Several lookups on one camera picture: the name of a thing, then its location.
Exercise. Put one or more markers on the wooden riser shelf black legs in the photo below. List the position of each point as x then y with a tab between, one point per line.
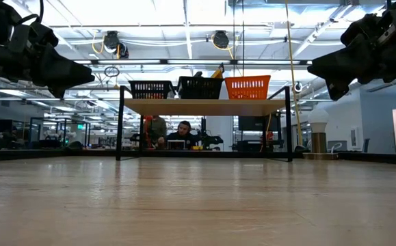
204	107

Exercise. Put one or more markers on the black plastic basket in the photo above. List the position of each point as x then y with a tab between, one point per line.
200	82
151	83

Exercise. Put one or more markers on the white knob on stand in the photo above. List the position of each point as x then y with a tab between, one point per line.
318	118

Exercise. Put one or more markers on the orange plastic basket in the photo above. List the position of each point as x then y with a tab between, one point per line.
247	79

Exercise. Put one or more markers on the small black ceiling reel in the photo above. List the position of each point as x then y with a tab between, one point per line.
297	86

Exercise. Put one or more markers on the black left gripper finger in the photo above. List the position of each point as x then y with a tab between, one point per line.
61	75

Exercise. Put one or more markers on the person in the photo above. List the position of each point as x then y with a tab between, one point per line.
156	129
183	135

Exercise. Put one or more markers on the white building column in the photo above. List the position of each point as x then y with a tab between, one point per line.
221	131

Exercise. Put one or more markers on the black aluminium table frame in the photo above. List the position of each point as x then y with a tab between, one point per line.
47	155

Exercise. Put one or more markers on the distant black workstation frame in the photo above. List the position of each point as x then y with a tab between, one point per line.
64	120

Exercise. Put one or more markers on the distant black screen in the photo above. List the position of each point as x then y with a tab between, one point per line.
252	123

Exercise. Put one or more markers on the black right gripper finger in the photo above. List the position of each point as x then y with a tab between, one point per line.
341	70

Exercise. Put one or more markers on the long ceiling light bar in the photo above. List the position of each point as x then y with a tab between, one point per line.
197	61

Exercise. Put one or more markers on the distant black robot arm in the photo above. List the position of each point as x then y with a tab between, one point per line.
211	139

